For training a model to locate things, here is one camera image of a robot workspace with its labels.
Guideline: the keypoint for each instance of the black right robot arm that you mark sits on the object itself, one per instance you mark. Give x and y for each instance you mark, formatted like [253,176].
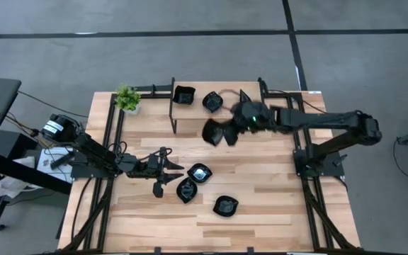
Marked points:
[317,120]

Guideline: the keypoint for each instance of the white plastic bag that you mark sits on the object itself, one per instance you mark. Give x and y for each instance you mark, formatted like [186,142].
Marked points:
[5,184]

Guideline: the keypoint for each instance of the white paper box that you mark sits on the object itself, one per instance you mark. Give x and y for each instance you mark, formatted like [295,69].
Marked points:
[46,166]

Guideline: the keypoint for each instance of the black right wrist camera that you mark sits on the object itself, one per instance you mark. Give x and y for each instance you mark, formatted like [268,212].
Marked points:
[231,136]

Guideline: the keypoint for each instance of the large black bowl right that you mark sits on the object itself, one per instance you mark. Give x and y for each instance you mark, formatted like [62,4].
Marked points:
[225,206]

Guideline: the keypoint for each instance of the black leaf mini plate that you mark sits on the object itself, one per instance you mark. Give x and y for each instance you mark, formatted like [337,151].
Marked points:
[186,191]
[199,173]

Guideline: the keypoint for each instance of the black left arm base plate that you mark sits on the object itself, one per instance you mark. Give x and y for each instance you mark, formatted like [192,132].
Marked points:
[83,173]

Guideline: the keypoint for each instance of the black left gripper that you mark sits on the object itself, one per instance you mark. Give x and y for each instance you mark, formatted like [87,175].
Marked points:
[152,166]

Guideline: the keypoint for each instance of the green plant white pot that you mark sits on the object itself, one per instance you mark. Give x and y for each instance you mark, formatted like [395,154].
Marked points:
[127,98]

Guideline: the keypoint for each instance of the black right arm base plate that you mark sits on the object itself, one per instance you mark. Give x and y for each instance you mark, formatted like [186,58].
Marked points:
[331,171]

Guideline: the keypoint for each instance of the black teardrop mini plate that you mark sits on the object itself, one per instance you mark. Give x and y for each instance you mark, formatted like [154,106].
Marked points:
[243,96]

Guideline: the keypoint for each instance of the wooden riser shelf black legs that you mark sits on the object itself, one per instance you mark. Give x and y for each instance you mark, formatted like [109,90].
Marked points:
[193,111]

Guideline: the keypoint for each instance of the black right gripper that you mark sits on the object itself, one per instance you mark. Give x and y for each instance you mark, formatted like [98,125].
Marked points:
[255,117]

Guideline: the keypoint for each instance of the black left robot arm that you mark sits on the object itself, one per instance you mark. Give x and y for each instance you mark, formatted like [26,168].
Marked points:
[90,150]

